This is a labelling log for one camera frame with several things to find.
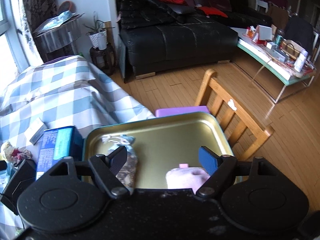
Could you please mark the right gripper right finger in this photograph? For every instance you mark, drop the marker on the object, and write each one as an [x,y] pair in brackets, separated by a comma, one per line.
[221,170]

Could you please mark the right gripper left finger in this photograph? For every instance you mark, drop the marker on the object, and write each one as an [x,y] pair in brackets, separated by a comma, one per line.
[105,168]

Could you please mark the pink plush toy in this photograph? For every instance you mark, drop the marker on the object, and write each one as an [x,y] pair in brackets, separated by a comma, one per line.
[185,177]

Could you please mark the small white tissue box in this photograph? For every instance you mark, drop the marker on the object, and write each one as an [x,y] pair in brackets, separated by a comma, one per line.
[35,130]

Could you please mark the yellow plush toy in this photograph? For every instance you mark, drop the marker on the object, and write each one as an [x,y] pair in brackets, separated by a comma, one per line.
[13,155]

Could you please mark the wooden chair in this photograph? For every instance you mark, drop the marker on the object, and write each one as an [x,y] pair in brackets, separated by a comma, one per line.
[213,95]

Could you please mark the blue Tempo tissue pack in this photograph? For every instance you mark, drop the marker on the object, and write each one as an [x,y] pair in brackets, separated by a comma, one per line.
[58,143]

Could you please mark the gold metal tin tray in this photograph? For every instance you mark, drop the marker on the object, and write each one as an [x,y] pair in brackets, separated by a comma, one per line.
[161,144]

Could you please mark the purple mat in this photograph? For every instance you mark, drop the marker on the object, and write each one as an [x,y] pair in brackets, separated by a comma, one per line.
[163,112]

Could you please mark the black box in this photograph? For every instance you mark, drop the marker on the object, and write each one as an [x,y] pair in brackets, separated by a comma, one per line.
[23,177]

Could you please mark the checkered blue beige tablecloth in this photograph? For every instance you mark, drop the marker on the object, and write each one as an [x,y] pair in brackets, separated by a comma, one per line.
[69,92]

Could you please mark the dark wooden plant stand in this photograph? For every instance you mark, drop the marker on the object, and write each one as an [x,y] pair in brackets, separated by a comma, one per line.
[105,59]

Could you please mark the glass coffee table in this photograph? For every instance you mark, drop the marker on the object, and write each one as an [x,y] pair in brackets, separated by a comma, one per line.
[276,79]

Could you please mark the white potted plant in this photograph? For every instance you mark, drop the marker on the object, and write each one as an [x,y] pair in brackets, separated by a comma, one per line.
[98,32]

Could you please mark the round side table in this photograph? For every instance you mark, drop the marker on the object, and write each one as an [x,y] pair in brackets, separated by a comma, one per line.
[57,33]

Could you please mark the white box on table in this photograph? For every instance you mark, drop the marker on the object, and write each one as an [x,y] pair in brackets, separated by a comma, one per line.
[262,34]

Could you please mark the black leather sofa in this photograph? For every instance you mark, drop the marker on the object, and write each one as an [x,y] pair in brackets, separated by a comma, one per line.
[159,35]

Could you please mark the red cushion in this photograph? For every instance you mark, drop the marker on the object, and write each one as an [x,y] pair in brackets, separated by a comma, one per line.
[210,11]

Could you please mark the patterned curtain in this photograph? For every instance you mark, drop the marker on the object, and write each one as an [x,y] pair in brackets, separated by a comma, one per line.
[37,11]

